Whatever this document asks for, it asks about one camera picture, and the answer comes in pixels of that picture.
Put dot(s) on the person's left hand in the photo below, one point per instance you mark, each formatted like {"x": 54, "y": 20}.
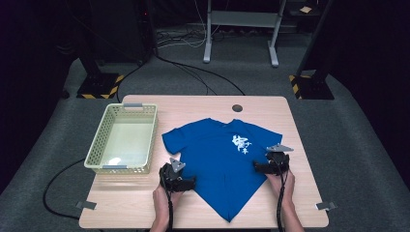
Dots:
{"x": 159, "y": 203}

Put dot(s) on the grey tape strip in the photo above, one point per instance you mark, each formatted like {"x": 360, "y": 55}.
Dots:
{"x": 85, "y": 205}
{"x": 326, "y": 205}

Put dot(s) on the black stand with striped base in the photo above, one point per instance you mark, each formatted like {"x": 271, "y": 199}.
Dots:
{"x": 311, "y": 87}
{"x": 100, "y": 86}

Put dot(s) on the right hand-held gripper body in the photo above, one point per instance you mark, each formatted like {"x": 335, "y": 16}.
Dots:
{"x": 278, "y": 162}

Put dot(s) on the blue t-shirt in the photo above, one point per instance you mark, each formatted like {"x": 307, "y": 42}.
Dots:
{"x": 219, "y": 167}

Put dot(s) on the black computer tower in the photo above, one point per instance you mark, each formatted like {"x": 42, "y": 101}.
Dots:
{"x": 122, "y": 29}

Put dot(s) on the person's right hand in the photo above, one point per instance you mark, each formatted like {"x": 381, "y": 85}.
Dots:
{"x": 274, "y": 183}

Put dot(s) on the white metal desk frame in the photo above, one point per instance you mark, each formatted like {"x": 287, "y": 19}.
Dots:
{"x": 241, "y": 18}

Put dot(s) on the brown cardboard piece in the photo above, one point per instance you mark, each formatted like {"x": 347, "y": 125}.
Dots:
{"x": 305, "y": 9}

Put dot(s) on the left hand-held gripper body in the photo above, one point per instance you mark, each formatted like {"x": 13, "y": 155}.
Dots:
{"x": 167, "y": 177}

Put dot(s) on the cream perforated plastic basket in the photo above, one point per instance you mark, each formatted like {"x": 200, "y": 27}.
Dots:
{"x": 129, "y": 141}

